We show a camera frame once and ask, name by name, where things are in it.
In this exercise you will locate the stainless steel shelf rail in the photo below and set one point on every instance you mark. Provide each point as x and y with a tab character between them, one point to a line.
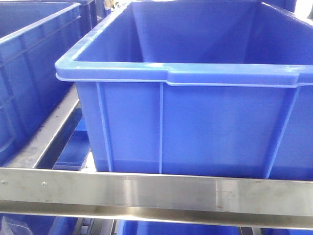
158	197

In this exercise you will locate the blue crate upper middle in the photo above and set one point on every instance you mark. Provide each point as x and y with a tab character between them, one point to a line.
212	88

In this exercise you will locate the blue crate upper left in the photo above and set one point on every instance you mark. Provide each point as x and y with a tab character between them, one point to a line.
33	36

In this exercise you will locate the blue crate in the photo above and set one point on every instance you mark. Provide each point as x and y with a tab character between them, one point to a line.
33	36
212	88

